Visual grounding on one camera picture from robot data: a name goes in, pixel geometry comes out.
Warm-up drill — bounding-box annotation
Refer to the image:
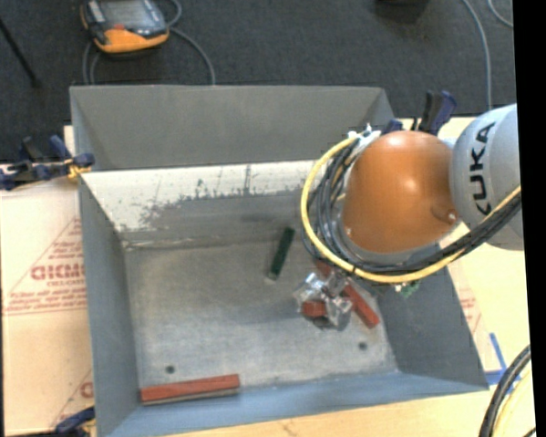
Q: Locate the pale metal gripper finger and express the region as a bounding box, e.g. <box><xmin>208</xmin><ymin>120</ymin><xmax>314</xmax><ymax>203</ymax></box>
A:
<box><xmin>293</xmin><ymin>273</ymin><xmax>326</xmax><ymax>305</ymax></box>
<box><xmin>323</xmin><ymin>297</ymin><xmax>355</xmax><ymax>333</ymax></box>

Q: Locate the red-brown block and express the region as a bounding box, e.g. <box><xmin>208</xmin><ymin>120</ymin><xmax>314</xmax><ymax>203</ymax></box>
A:
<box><xmin>139</xmin><ymin>374</ymin><xmax>242</xmax><ymax>406</ymax></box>
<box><xmin>314</xmin><ymin>257</ymin><xmax>382</xmax><ymax>331</ymax></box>
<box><xmin>301</xmin><ymin>300</ymin><xmax>327</xmax><ymax>320</ymax></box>

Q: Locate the dark green flat block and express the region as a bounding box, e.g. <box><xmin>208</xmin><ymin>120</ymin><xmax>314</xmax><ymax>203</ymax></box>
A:
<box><xmin>262</xmin><ymin>225</ymin><xmax>299</xmax><ymax>283</ymax></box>

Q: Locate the grey metal bin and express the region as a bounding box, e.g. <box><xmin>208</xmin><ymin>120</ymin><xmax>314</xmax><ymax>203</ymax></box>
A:
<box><xmin>68</xmin><ymin>64</ymin><xmax>491</xmax><ymax>437</ymax></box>

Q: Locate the brown cardboard board, red print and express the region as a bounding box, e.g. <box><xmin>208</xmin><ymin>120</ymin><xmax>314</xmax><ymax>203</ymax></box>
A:
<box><xmin>0</xmin><ymin>154</ymin><xmax>494</xmax><ymax>437</ymax></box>

